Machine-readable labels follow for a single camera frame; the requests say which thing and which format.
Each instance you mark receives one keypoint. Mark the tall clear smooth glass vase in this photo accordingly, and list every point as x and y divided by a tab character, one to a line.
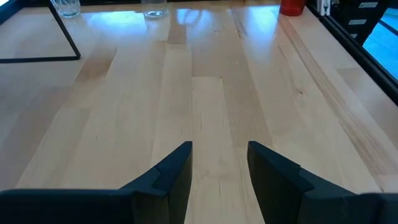
154	14

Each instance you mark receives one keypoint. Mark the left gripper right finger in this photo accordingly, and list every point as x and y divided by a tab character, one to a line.
280	193

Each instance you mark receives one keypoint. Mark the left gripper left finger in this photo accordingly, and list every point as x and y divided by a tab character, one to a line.
168	186

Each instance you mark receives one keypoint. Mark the black table edge rail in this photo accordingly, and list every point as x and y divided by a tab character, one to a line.
373	68

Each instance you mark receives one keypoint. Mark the small clear fluted glass vase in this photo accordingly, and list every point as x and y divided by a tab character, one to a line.
65	7

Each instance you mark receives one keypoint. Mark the wooden shelf black metal frame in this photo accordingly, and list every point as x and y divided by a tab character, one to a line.
37	59

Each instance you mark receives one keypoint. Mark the silver aluminium frame post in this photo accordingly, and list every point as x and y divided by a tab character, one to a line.
323	6

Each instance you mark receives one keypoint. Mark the black drawer cabinet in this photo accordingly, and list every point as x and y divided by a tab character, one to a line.
351	14

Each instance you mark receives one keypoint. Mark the red glass vase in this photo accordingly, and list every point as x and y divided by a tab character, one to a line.
292	7

